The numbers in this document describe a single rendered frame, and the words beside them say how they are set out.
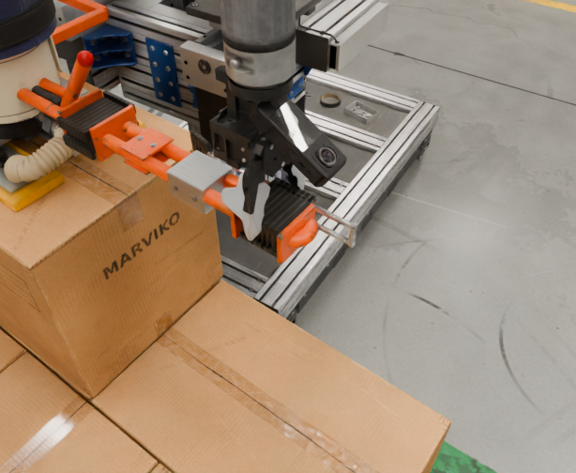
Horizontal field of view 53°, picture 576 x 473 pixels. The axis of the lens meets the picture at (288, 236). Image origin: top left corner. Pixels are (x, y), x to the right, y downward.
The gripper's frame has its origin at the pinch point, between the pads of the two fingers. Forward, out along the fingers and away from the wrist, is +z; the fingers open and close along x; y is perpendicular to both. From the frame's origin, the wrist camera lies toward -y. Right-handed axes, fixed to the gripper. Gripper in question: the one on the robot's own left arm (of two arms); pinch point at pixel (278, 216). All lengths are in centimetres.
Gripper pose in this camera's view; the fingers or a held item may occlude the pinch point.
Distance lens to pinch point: 76.2
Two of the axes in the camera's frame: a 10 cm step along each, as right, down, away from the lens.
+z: 0.0, 7.0, 7.1
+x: -6.0, 5.7, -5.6
